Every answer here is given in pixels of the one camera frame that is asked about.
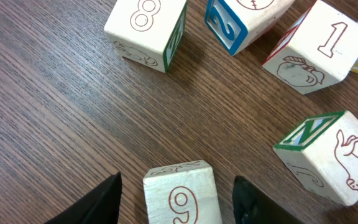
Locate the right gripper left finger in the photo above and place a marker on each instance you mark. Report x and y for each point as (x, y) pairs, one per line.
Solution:
(99, 206)

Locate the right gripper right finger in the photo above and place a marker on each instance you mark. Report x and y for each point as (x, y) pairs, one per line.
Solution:
(252, 206)

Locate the wooden block number nine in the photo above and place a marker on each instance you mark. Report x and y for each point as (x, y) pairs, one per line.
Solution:
(182, 194)

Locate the wooden block red picture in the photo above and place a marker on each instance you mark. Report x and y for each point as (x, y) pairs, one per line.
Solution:
(322, 153)

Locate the wooden block number one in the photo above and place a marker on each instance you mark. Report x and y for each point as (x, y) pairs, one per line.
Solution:
(317, 51)

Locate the wooden block number eight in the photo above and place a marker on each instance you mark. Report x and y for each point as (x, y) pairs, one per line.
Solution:
(147, 31)

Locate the blue sided wooden block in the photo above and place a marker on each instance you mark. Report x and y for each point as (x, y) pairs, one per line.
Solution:
(238, 23)

